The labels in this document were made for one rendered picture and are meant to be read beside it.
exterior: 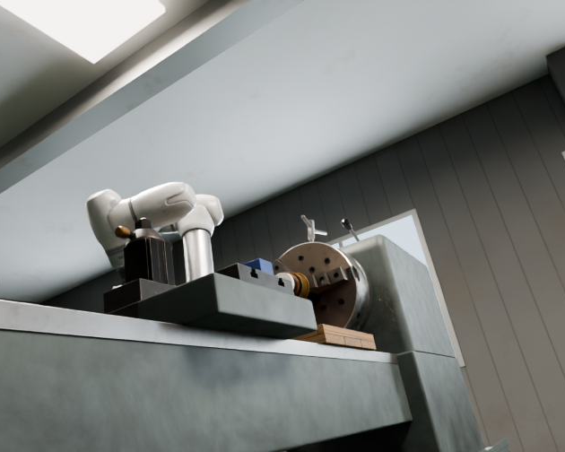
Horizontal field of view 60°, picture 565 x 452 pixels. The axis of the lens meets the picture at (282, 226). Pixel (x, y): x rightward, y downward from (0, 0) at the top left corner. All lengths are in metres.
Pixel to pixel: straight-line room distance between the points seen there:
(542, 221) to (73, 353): 4.11
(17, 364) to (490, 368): 4.00
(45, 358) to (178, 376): 0.19
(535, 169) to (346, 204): 1.69
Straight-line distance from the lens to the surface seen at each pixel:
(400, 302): 1.56
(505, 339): 4.32
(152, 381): 0.65
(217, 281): 0.69
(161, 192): 1.38
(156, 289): 0.99
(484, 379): 4.34
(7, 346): 0.54
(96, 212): 1.41
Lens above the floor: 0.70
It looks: 23 degrees up
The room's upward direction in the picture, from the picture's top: 11 degrees counter-clockwise
